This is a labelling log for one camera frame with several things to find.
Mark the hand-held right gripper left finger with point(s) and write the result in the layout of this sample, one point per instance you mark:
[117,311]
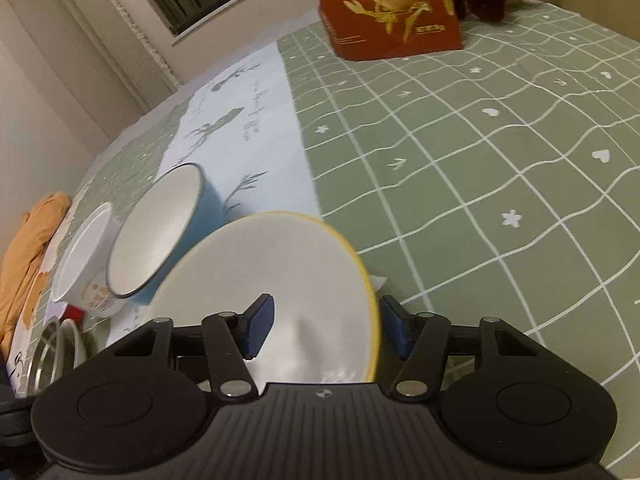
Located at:
[259,325]

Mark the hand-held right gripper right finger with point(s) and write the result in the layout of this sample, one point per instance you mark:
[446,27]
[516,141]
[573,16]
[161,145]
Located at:
[395,330]

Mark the yellow-rimmed white bowl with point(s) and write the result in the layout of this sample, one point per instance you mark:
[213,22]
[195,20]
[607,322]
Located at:
[300,270]

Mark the blue enamel bowl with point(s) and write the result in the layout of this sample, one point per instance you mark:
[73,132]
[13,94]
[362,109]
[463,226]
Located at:
[150,230]

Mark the green checked bedsheet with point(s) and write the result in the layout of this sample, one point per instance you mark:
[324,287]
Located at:
[450,160]

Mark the red tray white inside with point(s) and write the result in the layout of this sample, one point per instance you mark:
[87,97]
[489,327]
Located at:
[72,312]

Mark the stainless steel bowl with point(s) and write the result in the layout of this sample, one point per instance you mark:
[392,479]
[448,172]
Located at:
[50,350]

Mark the white deer-print cloth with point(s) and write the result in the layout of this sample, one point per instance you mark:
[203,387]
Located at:
[260,110]

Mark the orange cloth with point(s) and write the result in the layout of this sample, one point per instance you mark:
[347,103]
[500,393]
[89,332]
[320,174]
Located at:
[25,260]

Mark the red snack box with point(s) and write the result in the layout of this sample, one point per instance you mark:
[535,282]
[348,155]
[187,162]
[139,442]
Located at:
[390,20]

